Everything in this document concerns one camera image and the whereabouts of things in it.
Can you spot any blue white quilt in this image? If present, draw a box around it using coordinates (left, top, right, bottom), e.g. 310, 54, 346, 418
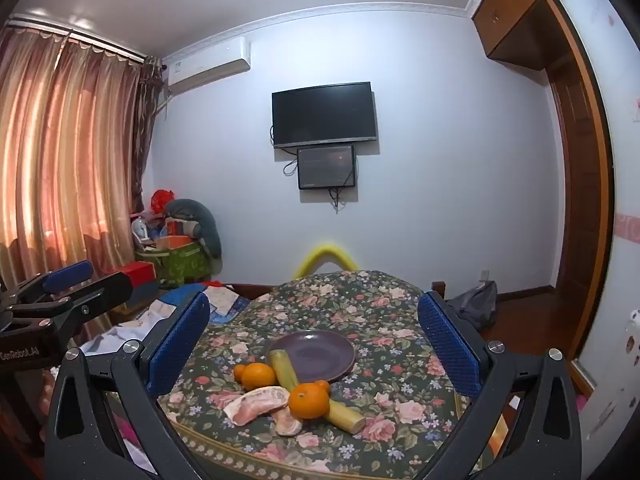
79, 282, 262, 357

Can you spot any black wall television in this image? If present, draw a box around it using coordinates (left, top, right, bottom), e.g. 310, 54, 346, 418
271, 81, 378, 149

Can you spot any sugarcane piece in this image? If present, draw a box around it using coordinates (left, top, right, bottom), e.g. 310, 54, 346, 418
268, 350, 299, 392
324, 399, 367, 433

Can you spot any orange pink curtain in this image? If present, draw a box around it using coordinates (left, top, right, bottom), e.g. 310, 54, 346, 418
0, 24, 146, 283

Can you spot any wooden overhead cabinet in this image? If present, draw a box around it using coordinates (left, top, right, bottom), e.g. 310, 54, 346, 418
471, 0, 576, 72

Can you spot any brown curtain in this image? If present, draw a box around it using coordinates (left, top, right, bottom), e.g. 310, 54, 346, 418
131, 54, 167, 213

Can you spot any small black wall monitor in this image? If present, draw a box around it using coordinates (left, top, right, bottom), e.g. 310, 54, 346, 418
297, 145, 357, 190

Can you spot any white sliding wardrobe door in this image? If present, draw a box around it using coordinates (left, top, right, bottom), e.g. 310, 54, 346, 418
555, 0, 640, 453

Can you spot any red plastic bag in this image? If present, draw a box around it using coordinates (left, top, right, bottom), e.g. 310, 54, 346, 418
151, 188, 179, 214

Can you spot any green patterned box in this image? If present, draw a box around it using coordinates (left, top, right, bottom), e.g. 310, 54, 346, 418
135, 241, 212, 289

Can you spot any large orange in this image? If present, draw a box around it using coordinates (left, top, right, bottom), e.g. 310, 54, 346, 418
288, 382, 330, 420
241, 362, 277, 392

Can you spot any purple plate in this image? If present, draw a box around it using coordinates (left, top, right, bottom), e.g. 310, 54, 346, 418
269, 330, 357, 383

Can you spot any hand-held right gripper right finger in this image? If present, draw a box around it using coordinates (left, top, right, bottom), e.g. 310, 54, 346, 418
417, 290, 583, 480

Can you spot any floral blanket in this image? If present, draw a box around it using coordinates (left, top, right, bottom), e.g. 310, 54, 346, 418
156, 270, 503, 480

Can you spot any white air conditioner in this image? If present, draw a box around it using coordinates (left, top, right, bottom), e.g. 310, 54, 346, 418
167, 36, 251, 97

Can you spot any grey backpack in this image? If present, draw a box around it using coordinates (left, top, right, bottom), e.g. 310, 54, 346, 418
445, 280, 499, 332

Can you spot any red box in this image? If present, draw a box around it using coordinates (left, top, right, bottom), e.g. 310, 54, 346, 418
106, 262, 159, 307

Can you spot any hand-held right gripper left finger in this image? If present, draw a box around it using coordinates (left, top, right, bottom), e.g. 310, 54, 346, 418
44, 290, 211, 480

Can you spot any peeled pomelo piece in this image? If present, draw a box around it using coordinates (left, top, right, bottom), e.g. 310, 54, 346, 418
223, 386, 291, 427
272, 405, 304, 437

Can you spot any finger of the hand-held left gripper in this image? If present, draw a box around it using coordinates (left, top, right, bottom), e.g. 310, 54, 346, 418
10, 273, 135, 334
0, 260, 96, 307

